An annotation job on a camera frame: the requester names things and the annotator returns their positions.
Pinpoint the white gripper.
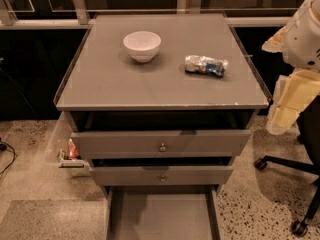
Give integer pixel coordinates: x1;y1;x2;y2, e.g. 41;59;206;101
262;0;320;135

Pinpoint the crushed redbull can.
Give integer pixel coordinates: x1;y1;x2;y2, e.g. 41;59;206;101
185;55;228;78

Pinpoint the grey drawer cabinet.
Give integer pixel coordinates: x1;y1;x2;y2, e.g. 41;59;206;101
53;13;273;240

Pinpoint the top grey drawer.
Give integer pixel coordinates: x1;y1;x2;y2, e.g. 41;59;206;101
71;130;250;159

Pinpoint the grey drawer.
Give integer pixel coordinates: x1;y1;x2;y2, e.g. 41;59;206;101
89;165;233;186
106;187;223;240
71;130;250;159

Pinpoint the middle grey drawer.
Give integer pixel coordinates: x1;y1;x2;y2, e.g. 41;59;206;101
89;165;233;186

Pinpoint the bottom grey drawer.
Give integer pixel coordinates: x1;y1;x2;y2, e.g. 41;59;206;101
106;187;223;240

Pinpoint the black office chair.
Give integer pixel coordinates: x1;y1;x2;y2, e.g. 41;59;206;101
254;96;320;237

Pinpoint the metal window railing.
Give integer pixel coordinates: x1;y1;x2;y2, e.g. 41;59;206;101
0;0;304;29

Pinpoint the white ceramic bowl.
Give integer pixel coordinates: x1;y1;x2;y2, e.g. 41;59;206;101
123;31;161;63

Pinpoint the red snack packet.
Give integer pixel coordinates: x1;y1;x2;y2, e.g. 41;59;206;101
68;139;79;159

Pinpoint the black floor cable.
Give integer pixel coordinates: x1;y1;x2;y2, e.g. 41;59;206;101
0;140;18;178

